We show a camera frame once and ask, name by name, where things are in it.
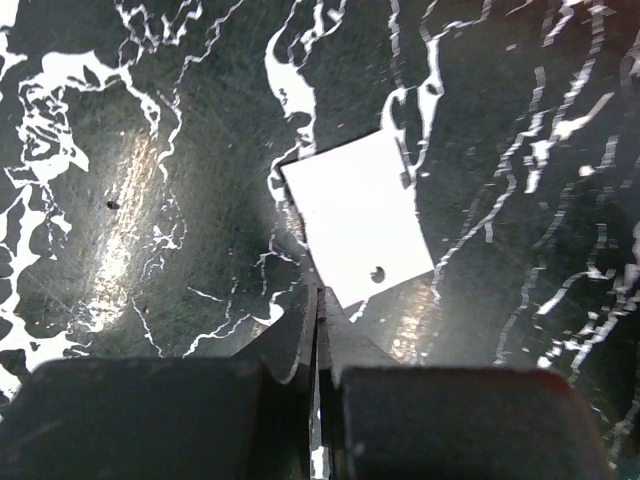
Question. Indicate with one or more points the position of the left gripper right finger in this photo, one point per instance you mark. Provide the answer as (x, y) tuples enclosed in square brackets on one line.
[(383, 420)]

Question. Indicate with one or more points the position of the small white paper card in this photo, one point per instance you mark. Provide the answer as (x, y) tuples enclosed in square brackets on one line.
[(359, 217)]

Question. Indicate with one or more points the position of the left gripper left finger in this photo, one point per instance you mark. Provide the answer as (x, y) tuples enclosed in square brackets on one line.
[(246, 416)]

